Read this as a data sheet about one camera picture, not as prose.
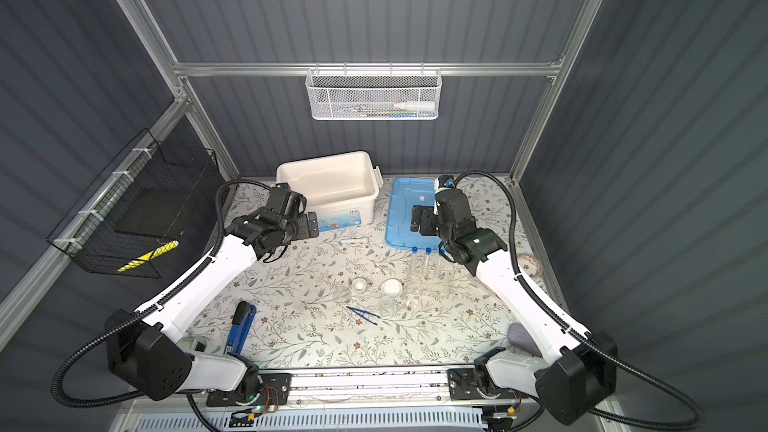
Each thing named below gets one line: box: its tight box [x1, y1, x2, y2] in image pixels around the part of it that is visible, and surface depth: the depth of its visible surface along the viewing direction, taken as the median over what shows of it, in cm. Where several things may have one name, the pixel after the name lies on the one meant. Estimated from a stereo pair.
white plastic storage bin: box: [276, 151, 384, 232], surface depth 107 cm
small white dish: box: [351, 277, 367, 293], surface depth 91 cm
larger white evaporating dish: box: [378, 278, 403, 298], surface depth 92 cm
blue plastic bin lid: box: [385, 177, 442, 250], surface depth 112 cm
